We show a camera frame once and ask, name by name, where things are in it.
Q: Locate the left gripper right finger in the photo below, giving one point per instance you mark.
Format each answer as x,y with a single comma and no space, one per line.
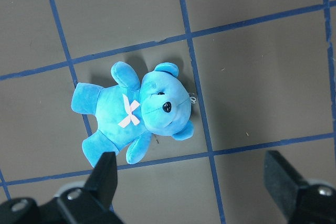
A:
300,200

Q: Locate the blue plush teddy bear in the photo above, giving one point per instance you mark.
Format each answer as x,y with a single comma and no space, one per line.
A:
133,110

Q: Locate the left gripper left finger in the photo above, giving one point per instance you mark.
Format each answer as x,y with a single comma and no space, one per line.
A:
91,202

